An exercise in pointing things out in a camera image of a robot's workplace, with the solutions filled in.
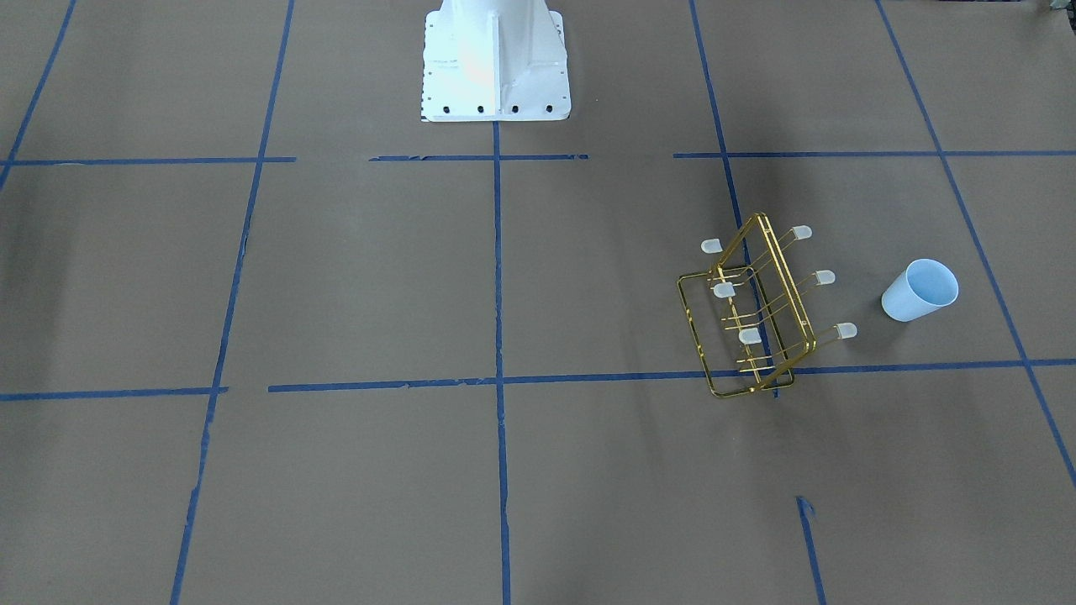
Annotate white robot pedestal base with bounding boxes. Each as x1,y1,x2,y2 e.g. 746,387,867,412
420,1,572,123

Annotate gold wire cup holder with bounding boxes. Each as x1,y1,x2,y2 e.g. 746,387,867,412
676,212,858,399

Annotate light blue plastic cup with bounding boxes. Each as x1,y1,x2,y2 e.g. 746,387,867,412
880,258,960,323

